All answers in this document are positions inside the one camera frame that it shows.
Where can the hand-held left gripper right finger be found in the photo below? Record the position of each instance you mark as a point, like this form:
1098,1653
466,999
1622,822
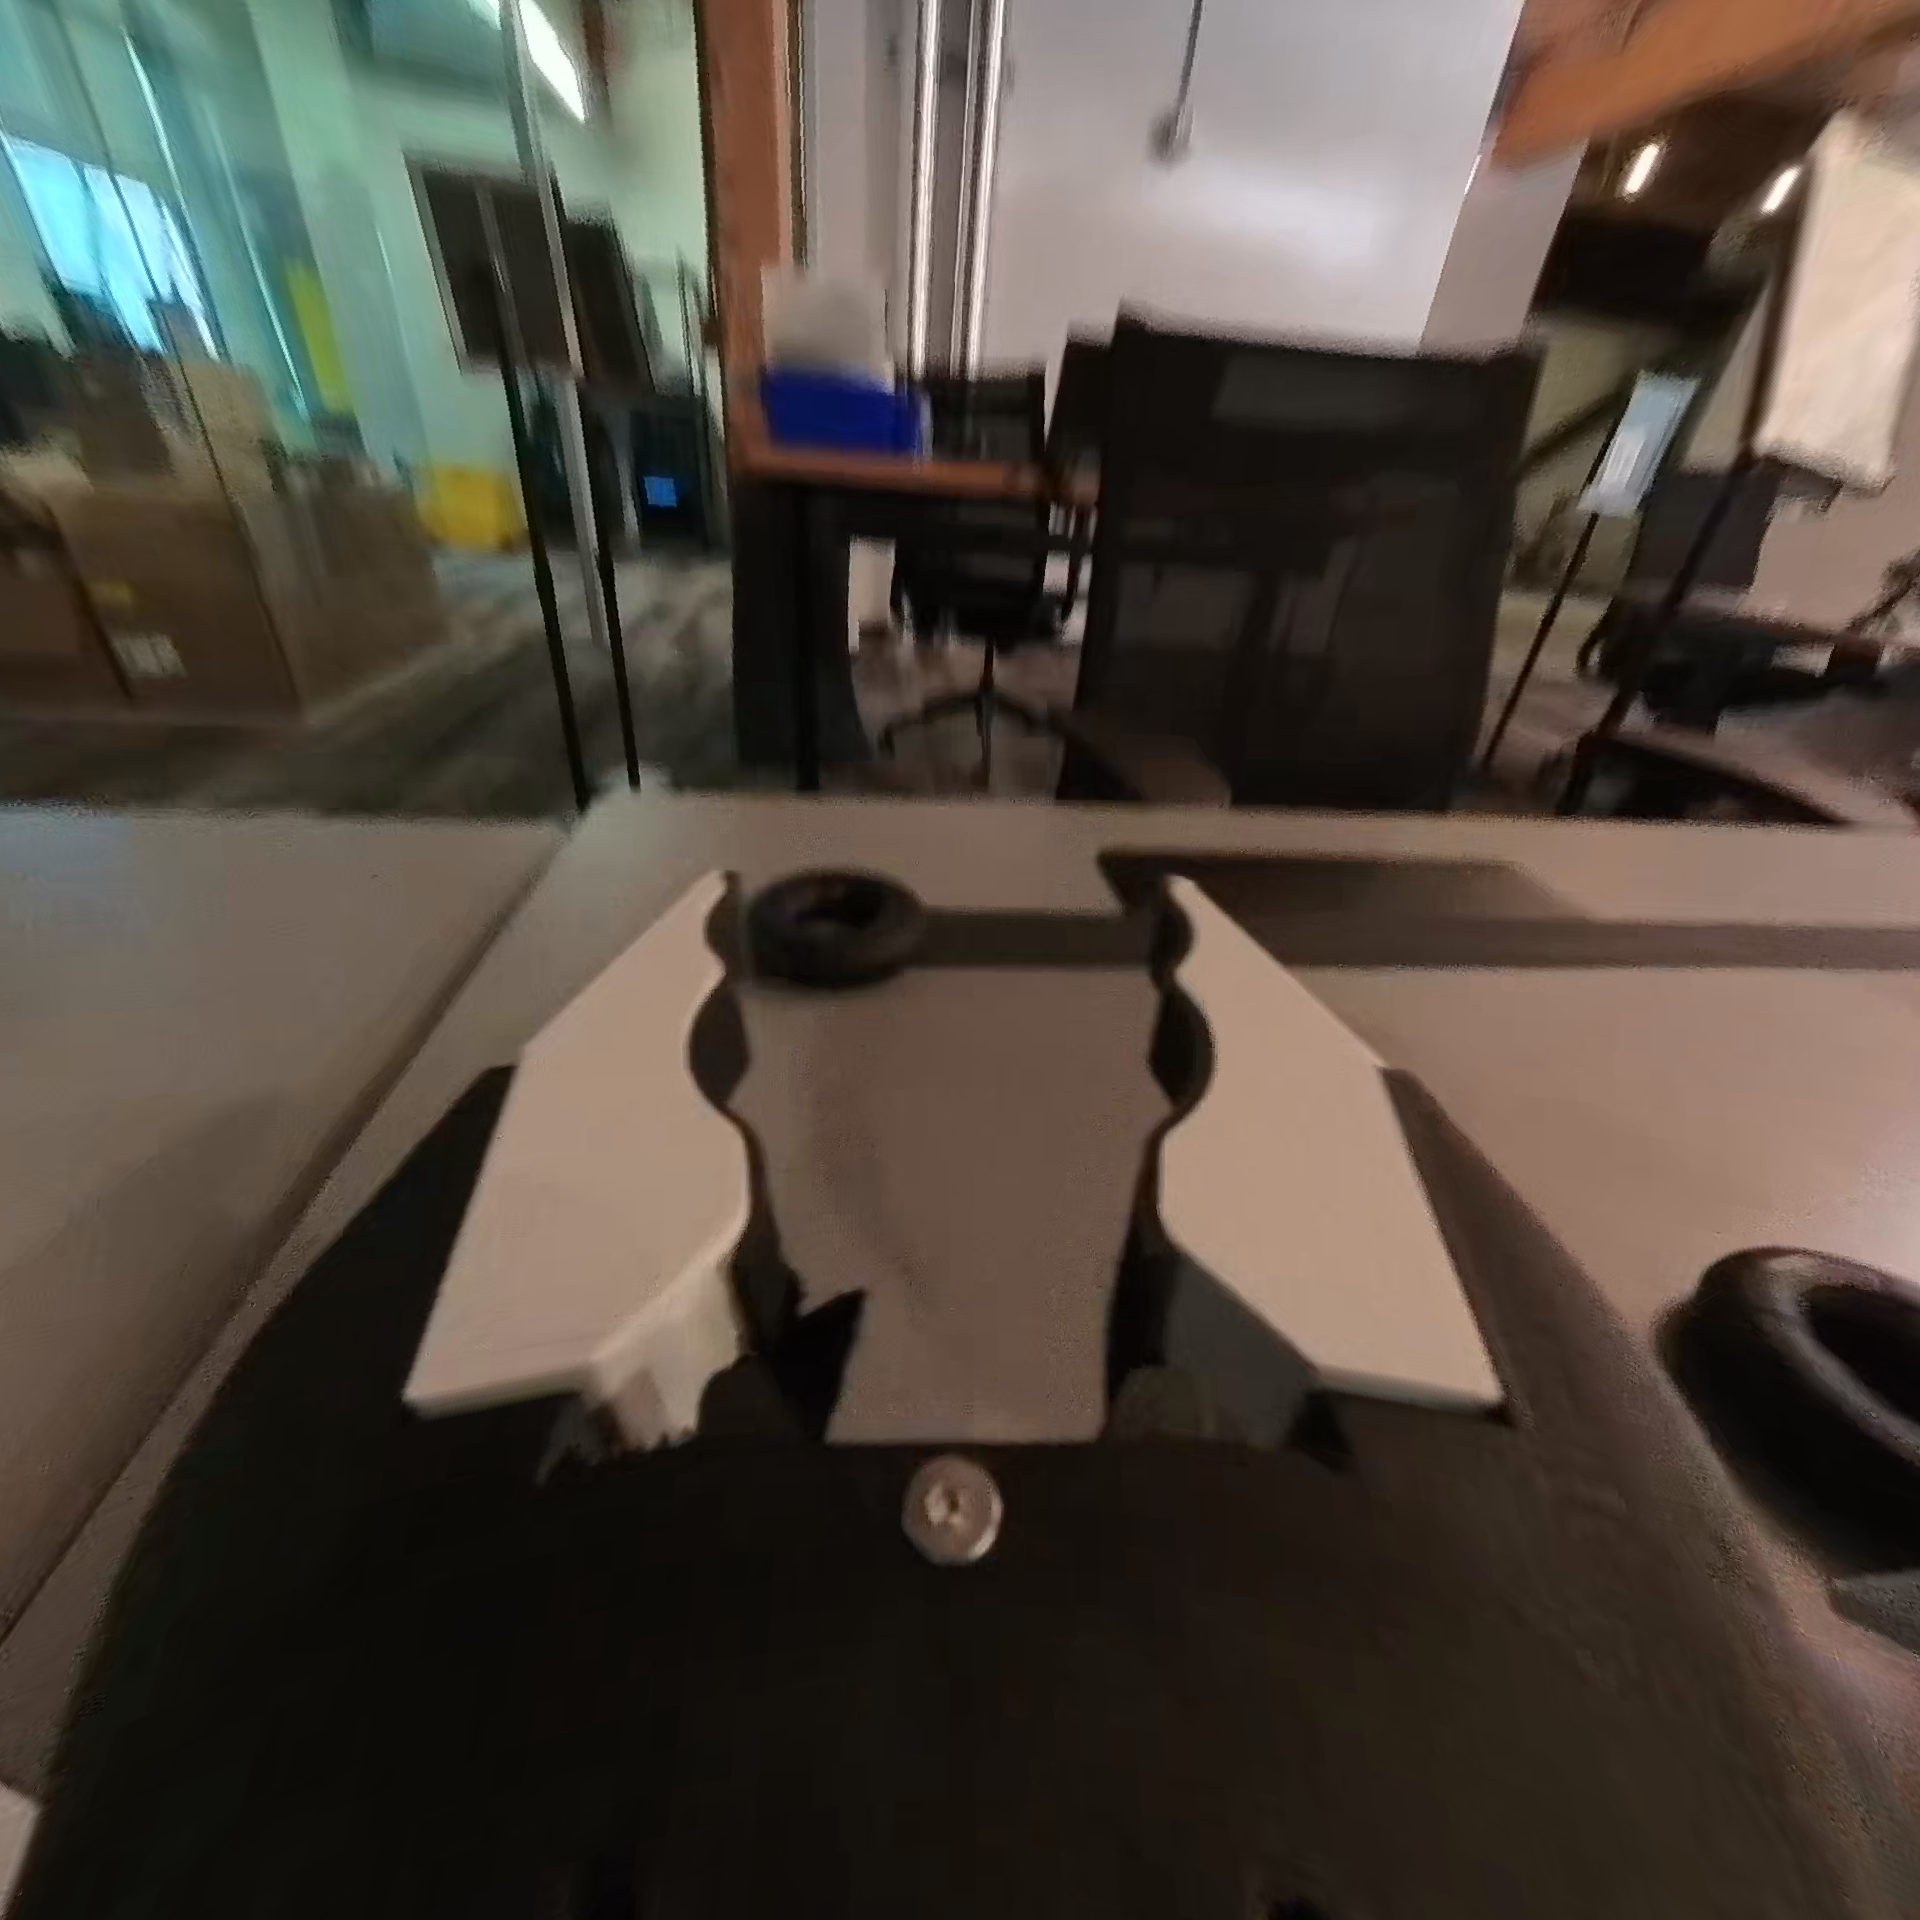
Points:
1305,1202

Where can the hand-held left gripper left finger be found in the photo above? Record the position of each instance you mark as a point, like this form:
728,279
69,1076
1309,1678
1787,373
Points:
600,1171

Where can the small black rubber tyre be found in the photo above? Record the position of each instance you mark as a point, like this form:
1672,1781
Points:
779,946

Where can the large black rubber tyre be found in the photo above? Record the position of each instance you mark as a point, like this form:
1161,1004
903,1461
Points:
1739,1335

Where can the black tripod stand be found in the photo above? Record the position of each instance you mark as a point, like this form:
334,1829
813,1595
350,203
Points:
559,692

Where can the dark curved table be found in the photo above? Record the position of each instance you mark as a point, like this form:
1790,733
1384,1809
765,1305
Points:
1725,774

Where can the black mesh office chair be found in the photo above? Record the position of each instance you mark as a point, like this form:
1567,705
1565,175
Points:
1305,599

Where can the yellow floor sign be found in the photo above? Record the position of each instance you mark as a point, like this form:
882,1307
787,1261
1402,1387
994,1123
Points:
469,508

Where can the brown cardboard box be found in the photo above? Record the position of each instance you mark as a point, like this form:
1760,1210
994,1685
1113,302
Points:
210,599

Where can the black cabinet with blue display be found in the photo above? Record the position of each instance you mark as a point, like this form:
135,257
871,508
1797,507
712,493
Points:
661,482

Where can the black office chair with wheels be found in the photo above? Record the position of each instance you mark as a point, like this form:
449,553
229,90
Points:
974,557

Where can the wooden desk with black legs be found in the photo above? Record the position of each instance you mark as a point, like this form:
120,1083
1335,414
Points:
901,476

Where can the blue plastic bin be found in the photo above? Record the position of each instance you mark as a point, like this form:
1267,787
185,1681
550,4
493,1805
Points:
840,413

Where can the sign stand with poster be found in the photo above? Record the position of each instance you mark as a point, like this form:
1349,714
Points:
1634,443

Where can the clear plastic bag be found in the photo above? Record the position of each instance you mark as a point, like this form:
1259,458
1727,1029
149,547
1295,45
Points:
832,323

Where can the white hanging cloth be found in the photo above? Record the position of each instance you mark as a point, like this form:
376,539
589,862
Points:
1845,331

